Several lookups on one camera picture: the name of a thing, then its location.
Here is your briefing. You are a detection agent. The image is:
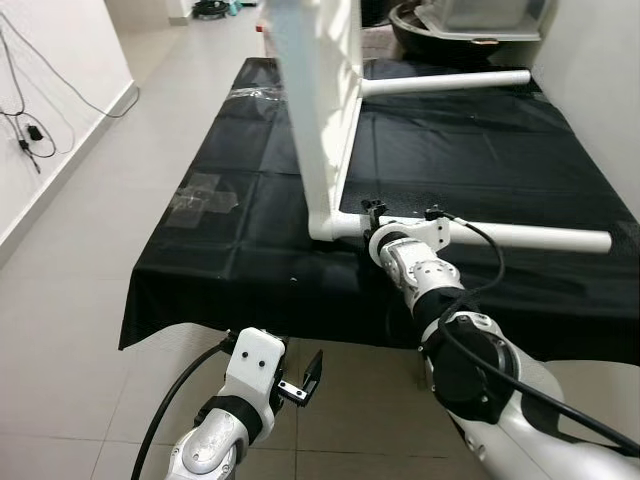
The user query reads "black looped power cable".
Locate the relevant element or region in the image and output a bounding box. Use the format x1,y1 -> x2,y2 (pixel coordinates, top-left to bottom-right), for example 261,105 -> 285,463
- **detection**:
0,25 -> 59,176

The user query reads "black trailing power cable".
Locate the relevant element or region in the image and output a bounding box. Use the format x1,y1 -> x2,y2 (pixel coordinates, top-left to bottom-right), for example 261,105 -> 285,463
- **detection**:
0,10 -> 141,121

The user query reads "crumpled clear tape patch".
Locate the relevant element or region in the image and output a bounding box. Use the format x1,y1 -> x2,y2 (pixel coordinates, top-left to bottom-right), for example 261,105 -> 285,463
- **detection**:
165,172 -> 241,230

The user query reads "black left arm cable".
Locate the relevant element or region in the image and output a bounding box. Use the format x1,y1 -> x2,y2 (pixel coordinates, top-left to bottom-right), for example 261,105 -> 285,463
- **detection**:
130,338 -> 237,480

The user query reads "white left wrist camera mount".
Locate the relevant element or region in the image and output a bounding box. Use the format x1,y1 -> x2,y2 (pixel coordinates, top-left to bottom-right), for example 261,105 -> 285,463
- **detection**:
222,328 -> 288,413

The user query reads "black wok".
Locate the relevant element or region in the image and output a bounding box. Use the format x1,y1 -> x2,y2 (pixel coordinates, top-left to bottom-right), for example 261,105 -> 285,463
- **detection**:
388,0 -> 546,63

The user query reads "black floor mop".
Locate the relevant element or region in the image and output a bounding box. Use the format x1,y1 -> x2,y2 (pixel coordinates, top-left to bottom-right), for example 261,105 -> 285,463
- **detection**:
192,0 -> 247,21

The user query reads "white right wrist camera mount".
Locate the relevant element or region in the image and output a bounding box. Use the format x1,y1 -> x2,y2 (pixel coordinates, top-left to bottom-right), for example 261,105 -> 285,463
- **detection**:
375,214 -> 453,253

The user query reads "white plastic table top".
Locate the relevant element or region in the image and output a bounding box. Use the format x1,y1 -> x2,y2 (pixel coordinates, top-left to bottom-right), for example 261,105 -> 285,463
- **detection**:
262,0 -> 368,243

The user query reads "black tablecloth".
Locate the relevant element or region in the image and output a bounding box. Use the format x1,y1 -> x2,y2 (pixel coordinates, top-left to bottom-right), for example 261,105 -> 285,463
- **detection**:
118,55 -> 640,367

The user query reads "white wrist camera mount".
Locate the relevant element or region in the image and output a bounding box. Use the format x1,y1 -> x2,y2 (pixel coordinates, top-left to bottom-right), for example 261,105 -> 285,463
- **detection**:
375,214 -> 453,253
222,328 -> 288,413

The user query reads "clear tape strip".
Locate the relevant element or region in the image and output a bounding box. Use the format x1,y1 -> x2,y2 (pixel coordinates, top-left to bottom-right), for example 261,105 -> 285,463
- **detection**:
228,85 -> 293,103

